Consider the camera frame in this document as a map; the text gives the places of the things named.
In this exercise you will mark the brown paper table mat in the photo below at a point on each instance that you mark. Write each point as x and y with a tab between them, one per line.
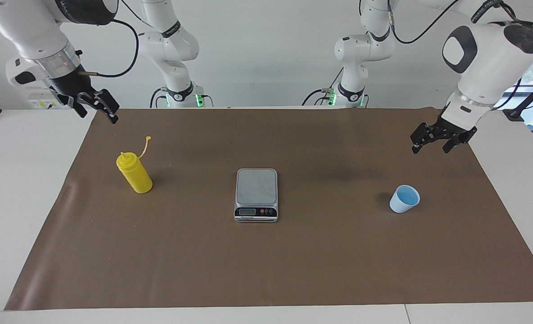
266	265

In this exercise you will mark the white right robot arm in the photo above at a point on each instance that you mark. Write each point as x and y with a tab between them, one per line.
28	31

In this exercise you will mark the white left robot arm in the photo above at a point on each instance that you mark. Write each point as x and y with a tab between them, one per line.
487	58

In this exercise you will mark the yellow squeeze bottle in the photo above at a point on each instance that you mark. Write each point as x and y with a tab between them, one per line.
135	174

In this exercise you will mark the black tripod stand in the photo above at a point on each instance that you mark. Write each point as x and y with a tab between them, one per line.
532	96

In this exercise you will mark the light blue plastic cup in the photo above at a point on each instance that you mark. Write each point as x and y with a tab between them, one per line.
404	200

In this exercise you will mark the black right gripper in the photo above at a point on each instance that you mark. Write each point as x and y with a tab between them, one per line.
73	85

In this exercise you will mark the white box yellow warning label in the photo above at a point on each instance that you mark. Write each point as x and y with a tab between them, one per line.
41	101

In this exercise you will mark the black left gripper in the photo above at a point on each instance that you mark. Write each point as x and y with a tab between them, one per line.
458	134

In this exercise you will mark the silver digital kitchen scale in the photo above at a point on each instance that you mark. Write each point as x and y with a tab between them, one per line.
256	186

